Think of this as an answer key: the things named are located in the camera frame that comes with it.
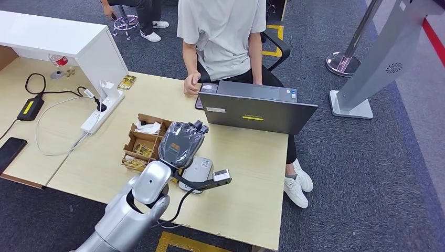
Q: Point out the yellow card pack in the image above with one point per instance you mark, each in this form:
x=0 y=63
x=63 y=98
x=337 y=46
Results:
x=127 y=82

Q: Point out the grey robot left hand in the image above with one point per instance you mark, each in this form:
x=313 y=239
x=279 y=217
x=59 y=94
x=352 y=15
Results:
x=180 y=142

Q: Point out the white charger plug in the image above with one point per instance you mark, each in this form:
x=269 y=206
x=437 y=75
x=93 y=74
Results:
x=109 y=89

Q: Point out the slim dark smartphone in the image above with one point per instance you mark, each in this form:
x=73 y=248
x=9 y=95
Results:
x=208 y=87

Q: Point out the white desk shelf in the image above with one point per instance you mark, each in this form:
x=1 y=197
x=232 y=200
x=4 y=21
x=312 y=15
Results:
x=52 y=34

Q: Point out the black power adapter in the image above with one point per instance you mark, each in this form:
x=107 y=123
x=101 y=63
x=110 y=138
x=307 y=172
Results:
x=30 y=108

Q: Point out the grey kiosk stand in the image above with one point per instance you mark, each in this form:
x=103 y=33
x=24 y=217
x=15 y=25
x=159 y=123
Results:
x=382 y=59

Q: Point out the white power strip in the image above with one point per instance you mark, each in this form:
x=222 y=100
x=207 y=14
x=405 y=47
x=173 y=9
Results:
x=99 y=116

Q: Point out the person's left forearm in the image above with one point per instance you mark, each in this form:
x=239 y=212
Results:
x=255 y=59

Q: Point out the person in background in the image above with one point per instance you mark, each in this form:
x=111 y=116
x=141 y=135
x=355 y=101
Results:
x=146 y=14

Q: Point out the chrome stanchion post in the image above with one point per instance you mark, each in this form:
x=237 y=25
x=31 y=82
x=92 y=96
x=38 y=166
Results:
x=342 y=63

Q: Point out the person's right hand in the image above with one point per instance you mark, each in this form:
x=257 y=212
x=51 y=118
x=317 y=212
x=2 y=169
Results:
x=192 y=83

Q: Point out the grey laptop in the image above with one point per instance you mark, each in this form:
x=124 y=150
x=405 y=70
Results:
x=257 y=114

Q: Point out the black office chair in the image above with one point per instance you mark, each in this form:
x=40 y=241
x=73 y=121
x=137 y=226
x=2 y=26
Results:
x=281 y=48

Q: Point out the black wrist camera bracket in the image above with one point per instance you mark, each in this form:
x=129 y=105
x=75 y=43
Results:
x=198 y=184

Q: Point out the small grey round base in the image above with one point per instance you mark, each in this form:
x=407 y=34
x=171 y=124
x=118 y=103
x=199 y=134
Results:
x=57 y=74

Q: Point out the large black smartphone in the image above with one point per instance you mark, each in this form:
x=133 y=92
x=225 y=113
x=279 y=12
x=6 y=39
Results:
x=10 y=152

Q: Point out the chrome stool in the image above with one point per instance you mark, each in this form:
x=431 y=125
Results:
x=126 y=23

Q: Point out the clear bottle with red label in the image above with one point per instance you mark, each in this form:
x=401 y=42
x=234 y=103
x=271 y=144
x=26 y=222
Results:
x=59 y=61

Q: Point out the small brown figurine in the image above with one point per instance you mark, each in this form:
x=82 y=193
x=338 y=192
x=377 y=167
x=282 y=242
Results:
x=70 y=72

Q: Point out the person seated at desk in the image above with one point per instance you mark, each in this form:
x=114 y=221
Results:
x=222 y=38

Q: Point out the white plastic bag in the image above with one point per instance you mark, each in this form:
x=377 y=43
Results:
x=148 y=128

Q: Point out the person's right forearm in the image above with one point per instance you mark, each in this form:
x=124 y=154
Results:
x=190 y=59

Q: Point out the grey card reader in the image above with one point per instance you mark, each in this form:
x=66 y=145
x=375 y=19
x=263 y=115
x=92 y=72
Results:
x=202 y=166

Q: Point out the cardboard desk organizer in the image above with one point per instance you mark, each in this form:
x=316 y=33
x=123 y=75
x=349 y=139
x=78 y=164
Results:
x=142 y=139

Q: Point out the pale patterned card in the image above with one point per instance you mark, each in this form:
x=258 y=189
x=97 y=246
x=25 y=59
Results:
x=134 y=164

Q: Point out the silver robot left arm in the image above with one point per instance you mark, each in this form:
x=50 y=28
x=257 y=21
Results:
x=139 y=208

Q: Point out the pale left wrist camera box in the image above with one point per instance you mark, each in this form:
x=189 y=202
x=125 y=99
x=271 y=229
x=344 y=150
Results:
x=221 y=175

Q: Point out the yellow green room key card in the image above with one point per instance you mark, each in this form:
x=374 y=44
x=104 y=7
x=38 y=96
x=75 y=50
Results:
x=143 y=150

